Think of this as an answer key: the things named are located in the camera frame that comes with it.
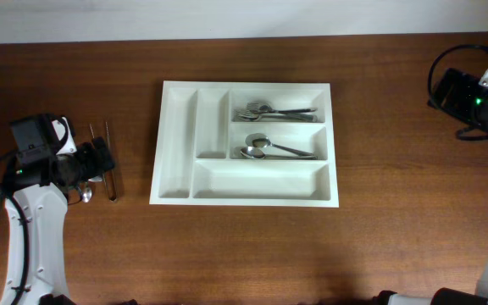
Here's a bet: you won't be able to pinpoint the large steel spoon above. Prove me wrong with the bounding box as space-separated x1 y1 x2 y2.
240 147 318 160
245 133 317 158

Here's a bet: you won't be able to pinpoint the steel fork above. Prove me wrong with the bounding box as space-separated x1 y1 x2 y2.
233 108 264 122
246 101 318 114

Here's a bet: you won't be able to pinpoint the steel fork crosswise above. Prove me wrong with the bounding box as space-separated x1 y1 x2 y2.
237 110 318 123

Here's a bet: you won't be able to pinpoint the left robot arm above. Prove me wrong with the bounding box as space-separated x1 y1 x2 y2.
0 114 115 304

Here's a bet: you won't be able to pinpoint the long metal tongs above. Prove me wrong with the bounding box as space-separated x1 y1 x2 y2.
89 121 118 202

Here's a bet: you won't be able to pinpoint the white plastic knife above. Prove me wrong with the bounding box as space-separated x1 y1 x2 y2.
52 117 77 155

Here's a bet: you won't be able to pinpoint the small steel teaspoon lower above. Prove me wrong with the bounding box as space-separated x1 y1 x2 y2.
78 186 93 203

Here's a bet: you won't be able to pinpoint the white cutlery tray organizer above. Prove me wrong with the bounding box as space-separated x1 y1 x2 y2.
149 80 339 208

